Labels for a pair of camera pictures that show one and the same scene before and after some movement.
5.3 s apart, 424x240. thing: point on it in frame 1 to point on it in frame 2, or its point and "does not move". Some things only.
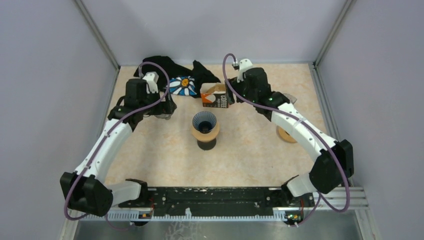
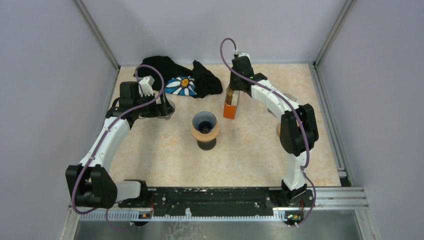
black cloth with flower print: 183,82 does not move
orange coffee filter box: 214,100 to 229,111
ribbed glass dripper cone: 204,122 does not move
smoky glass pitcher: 292,99 does not move
